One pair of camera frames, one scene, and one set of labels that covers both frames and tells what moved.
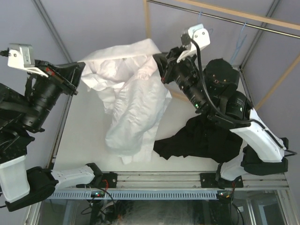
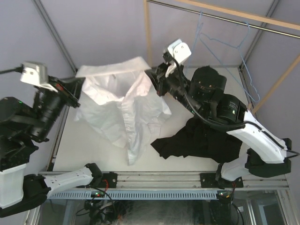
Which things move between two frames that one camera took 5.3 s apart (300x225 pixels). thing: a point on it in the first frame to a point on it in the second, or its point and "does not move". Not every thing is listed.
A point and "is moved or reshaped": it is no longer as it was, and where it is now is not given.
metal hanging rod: [221, 18] does not move
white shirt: [128, 82] is moved or reshaped
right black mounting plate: [208, 180] does not move
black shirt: [214, 142] does not move
